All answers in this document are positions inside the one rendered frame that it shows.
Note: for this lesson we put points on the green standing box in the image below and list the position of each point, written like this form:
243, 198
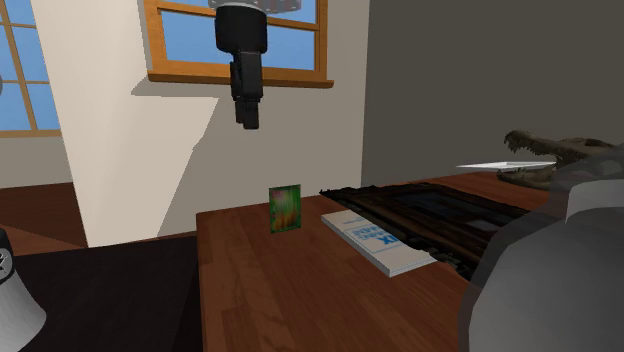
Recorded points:
285, 209

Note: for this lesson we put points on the brown crocodile skull figure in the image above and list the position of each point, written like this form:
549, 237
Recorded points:
565, 148

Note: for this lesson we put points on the wooden framed window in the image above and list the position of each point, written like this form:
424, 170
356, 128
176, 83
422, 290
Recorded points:
195, 48
19, 63

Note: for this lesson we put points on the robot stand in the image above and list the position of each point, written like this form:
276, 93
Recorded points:
122, 292

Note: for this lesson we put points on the brown wooden table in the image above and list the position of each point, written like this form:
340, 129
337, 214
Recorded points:
292, 292

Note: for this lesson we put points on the dark flat picture frame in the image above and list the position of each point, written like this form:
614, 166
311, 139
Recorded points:
438, 209

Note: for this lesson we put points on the white book with blue print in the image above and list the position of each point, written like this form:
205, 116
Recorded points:
378, 244

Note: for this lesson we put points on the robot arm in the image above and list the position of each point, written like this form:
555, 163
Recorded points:
17, 312

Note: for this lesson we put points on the large grey rounded object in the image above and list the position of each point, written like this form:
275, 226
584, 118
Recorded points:
551, 292

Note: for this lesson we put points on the white flat thin sheet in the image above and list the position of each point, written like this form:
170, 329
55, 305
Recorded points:
507, 166

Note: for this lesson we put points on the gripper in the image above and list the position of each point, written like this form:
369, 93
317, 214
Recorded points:
241, 29

